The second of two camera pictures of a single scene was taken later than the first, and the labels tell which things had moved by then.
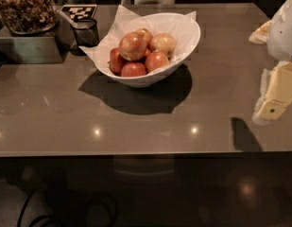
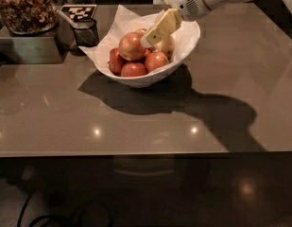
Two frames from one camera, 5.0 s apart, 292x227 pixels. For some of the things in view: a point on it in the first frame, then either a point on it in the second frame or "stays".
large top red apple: (132, 46) stays
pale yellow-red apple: (164, 43) stays
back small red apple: (148, 36) stays
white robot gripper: (283, 32) to (187, 0)
